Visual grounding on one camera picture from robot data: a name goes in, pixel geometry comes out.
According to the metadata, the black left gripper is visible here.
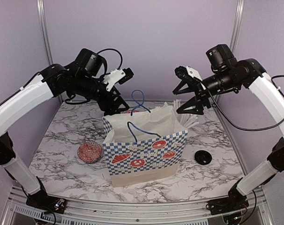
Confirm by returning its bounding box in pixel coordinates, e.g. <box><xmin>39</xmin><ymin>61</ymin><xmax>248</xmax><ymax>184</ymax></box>
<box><xmin>73</xmin><ymin>74</ymin><xmax>129</xmax><ymax>114</ymax></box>

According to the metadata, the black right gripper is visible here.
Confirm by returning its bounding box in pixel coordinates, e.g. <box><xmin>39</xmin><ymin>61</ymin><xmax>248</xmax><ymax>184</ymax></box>
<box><xmin>173</xmin><ymin>67</ymin><xmax>239</xmax><ymax>114</ymax></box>

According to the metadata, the blue checkered paper bag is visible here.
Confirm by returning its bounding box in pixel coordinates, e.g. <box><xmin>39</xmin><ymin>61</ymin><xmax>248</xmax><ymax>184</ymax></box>
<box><xmin>102</xmin><ymin>104</ymin><xmax>188</xmax><ymax>187</ymax></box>

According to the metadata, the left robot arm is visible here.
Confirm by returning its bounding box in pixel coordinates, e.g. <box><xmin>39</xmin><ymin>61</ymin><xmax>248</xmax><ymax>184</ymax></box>
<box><xmin>0</xmin><ymin>48</ymin><xmax>134</xmax><ymax>209</ymax></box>

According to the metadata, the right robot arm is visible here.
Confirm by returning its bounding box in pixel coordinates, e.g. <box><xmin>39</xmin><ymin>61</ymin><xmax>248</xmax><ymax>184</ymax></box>
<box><xmin>173</xmin><ymin>44</ymin><xmax>284</xmax><ymax>214</ymax></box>

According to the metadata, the bundle of white straws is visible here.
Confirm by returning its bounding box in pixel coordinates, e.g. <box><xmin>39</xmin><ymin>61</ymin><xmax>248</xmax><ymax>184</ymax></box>
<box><xmin>171</xmin><ymin>99</ymin><xmax>199</xmax><ymax>129</ymax></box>

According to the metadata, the red patterned bowl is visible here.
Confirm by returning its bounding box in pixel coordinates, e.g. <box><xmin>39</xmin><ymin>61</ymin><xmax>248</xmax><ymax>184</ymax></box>
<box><xmin>123</xmin><ymin>110</ymin><xmax>139</xmax><ymax>114</ymax></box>
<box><xmin>77</xmin><ymin>142</ymin><xmax>103</xmax><ymax>164</ymax></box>

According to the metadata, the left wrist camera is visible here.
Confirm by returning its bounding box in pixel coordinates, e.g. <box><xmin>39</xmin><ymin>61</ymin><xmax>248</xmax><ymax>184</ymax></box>
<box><xmin>102</xmin><ymin>68</ymin><xmax>134</xmax><ymax>92</ymax></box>

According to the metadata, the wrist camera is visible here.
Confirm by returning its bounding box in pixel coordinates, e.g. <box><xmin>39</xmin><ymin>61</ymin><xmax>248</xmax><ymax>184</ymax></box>
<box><xmin>175</xmin><ymin>66</ymin><xmax>202</xmax><ymax>82</ymax></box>
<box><xmin>102</xmin><ymin>68</ymin><xmax>134</xmax><ymax>92</ymax></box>

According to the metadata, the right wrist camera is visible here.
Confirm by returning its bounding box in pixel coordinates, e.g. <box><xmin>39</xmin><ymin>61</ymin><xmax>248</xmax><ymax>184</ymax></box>
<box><xmin>175</xmin><ymin>66</ymin><xmax>202</xmax><ymax>82</ymax></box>

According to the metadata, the right aluminium frame post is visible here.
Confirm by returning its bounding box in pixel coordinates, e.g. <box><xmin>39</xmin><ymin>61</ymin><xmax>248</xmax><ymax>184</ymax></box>
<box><xmin>230</xmin><ymin>0</ymin><xmax>245</xmax><ymax>53</ymax></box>

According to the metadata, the aluminium frame post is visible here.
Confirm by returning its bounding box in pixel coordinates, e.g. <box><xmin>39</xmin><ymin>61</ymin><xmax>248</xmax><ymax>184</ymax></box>
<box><xmin>230</xmin><ymin>0</ymin><xmax>245</xmax><ymax>53</ymax></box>
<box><xmin>37</xmin><ymin>0</ymin><xmax>53</xmax><ymax>65</ymax></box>

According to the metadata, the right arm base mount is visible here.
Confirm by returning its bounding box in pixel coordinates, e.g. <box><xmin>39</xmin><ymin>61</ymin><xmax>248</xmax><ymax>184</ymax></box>
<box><xmin>206</xmin><ymin>196</ymin><xmax>249</xmax><ymax>215</ymax></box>

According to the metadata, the aluminium front rail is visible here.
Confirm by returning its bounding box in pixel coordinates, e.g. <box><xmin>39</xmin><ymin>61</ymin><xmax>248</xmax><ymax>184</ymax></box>
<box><xmin>0</xmin><ymin>187</ymin><xmax>274</xmax><ymax>225</ymax></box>

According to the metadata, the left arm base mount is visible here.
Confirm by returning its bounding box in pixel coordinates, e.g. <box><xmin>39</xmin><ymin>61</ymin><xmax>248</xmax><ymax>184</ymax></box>
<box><xmin>26</xmin><ymin>196</ymin><xmax>67</xmax><ymax>214</ymax></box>

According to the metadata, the left aluminium frame post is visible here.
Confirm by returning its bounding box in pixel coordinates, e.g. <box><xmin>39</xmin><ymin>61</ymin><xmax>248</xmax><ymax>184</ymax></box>
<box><xmin>37</xmin><ymin>0</ymin><xmax>53</xmax><ymax>65</ymax></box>

